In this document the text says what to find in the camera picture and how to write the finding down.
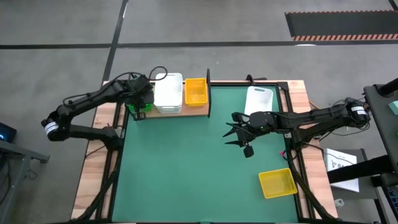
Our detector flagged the white printed cardboard box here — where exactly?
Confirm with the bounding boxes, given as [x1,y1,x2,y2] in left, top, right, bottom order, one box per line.
[323,148,360,193]

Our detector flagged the black device blue light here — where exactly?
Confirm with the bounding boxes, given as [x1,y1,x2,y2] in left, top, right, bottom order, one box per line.
[0,122,17,144]

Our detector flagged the green table mat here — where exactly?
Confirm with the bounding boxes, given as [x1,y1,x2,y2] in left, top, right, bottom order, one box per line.
[111,84,299,223]

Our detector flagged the black hazard-striped floor mat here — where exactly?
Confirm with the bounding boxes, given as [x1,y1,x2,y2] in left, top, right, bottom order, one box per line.
[284,10,398,42]

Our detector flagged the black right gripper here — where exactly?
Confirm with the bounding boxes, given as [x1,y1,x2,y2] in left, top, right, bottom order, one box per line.
[223,111,276,158]

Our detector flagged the black metal table frame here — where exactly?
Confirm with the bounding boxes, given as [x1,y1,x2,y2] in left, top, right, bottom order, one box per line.
[70,72,340,224]

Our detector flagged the black equipment cart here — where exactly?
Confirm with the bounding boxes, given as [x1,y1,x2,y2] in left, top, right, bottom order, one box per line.
[326,77,398,224]

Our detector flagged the grey metal desk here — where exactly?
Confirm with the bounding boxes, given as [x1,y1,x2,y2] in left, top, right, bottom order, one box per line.
[0,139,50,215]

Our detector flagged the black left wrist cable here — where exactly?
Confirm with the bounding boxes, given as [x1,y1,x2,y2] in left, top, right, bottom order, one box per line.
[107,65,169,83]

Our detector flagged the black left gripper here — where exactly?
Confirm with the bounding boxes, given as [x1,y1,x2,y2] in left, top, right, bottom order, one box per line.
[126,76,155,121]

